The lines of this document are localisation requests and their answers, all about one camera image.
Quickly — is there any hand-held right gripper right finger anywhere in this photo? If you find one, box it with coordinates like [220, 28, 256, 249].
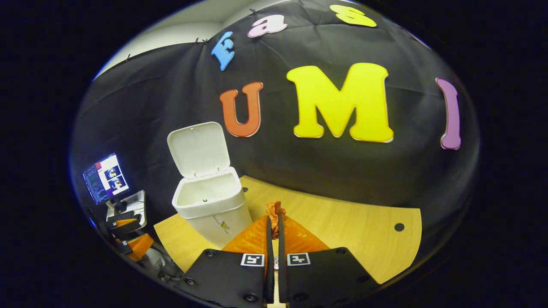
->
[277, 214, 380, 308]

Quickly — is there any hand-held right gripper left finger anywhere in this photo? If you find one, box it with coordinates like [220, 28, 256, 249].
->
[179, 215, 275, 308]

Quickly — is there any orange paper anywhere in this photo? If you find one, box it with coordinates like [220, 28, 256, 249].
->
[265, 201, 286, 239]

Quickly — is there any white desktop garbage bin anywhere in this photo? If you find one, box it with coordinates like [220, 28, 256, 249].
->
[167, 122, 253, 249]

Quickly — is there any wooden desktop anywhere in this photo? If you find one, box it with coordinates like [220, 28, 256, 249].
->
[153, 175, 423, 285]

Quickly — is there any white side table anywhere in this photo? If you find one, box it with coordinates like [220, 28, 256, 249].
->
[106, 190, 147, 231]

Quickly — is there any computer monitor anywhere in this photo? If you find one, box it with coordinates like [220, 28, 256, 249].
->
[83, 153, 130, 205]

